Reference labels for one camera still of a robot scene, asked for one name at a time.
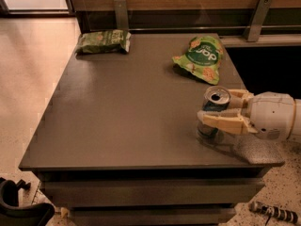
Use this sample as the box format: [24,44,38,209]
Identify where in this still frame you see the green jalapeno chip bag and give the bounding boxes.
[75,29,131,55]

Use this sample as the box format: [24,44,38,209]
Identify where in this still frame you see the green pop chips bag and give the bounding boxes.
[172,36,224,86]

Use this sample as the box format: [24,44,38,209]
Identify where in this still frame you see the redbull can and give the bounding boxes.
[198,86,231,138]

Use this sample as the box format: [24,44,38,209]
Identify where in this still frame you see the black white striped tool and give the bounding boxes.
[248,202,301,225]

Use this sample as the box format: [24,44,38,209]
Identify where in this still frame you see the right metal bracket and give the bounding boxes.
[244,0,273,42]

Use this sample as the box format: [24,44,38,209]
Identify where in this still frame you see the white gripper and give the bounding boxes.
[198,89,296,141]

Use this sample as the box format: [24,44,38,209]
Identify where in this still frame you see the grey drawer cabinet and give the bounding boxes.
[20,34,277,226]

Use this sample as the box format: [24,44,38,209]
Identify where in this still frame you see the metal bracket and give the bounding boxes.
[244,0,273,42]
[114,0,129,30]

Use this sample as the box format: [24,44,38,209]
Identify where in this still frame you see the left metal bracket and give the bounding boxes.
[114,0,129,30]

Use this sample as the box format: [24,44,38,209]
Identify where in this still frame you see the black chair base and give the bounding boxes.
[0,176,56,226]

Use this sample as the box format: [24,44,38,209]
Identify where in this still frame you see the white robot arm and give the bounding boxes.
[198,87,301,142]

